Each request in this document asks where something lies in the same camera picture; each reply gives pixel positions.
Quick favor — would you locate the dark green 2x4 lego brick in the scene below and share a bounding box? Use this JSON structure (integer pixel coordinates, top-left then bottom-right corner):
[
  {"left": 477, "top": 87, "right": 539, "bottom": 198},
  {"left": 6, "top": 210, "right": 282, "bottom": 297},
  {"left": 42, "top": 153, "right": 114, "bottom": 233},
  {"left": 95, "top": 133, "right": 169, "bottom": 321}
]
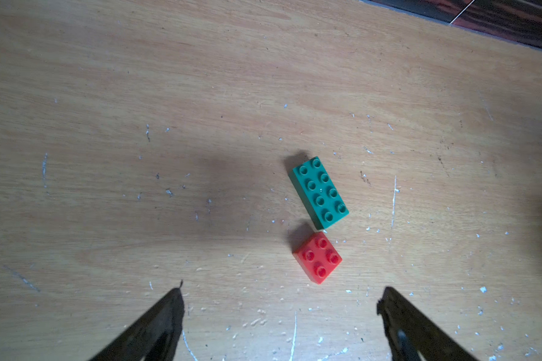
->
[{"left": 288, "top": 156, "right": 349, "bottom": 230}]

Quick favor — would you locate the small red 2x2 lego brick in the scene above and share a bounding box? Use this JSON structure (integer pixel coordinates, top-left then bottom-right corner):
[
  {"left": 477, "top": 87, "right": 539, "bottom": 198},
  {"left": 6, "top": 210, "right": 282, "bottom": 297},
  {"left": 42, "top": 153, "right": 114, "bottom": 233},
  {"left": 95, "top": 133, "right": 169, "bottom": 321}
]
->
[{"left": 293, "top": 233, "right": 343, "bottom": 284}]

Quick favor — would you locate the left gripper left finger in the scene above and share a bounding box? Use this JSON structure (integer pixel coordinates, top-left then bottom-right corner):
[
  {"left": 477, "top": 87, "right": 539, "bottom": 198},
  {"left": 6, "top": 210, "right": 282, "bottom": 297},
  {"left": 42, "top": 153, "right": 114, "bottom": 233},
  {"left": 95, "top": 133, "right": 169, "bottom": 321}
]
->
[{"left": 92, "top": 288, "right": 185, "bottom": 360}]

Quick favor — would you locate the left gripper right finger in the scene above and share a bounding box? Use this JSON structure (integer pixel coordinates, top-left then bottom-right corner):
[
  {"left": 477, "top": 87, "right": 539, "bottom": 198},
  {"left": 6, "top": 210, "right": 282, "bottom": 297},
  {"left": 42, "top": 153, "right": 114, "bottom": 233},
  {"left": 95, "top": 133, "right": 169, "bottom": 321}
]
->
[{"left": 376, "top": 287, "right": 475, "bottom": 360}]

